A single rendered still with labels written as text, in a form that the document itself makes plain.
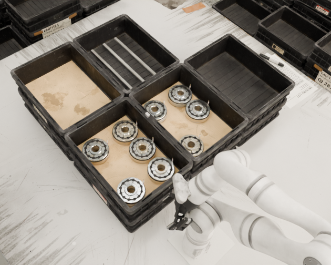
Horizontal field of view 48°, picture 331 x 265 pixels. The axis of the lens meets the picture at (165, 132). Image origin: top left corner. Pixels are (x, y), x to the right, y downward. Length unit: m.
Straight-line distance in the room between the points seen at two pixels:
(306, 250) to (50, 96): 1.19
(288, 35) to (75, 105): 1.66
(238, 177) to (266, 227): 0.14
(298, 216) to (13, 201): 1.08
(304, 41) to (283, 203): 1.95
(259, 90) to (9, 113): 1.13
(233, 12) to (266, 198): 2.23
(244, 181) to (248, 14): 2.20
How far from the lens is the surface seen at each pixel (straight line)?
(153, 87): 1.58
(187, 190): 1.08
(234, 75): 1.77
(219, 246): 1.49
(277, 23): 2.84
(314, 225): 0.95
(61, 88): 1.70
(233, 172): 0.96
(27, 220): 1.56
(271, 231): 0.98
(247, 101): 1.69
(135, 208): 1.27
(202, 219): 1.16
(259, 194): 0.95
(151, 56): 1.80
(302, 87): 2.01
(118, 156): 1.47
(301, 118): 1.89
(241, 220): 1.05
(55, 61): 1.76
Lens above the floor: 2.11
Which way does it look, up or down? 56 degrees down
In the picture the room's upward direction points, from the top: 6 degrees clockwise
